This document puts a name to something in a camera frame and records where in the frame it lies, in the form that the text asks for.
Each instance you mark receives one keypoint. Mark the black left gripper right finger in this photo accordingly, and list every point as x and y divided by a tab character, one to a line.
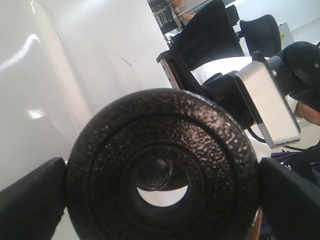
290	203

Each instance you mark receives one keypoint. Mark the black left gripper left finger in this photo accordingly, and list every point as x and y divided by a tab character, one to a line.
32	207

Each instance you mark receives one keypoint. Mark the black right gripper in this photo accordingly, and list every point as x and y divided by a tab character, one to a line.
213	80

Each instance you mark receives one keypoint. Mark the black weight plate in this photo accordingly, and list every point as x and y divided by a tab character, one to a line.
222	197

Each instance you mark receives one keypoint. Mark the black office chair near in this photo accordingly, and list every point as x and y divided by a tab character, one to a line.
207	37

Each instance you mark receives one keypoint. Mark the black office chair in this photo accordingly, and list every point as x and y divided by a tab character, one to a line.
262	35
207	37

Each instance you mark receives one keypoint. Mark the black office chair far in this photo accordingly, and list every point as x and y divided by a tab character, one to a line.
262	35

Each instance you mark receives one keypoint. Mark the grey cabinet with warning sticker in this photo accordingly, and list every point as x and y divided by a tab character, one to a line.
285	35

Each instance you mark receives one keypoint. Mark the brown teddy bear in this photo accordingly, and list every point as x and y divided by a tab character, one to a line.
181	10

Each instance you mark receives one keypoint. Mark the white rectangular tray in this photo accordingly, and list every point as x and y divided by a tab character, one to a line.
42	109

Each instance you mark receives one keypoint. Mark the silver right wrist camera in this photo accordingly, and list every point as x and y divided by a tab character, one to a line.
266	103

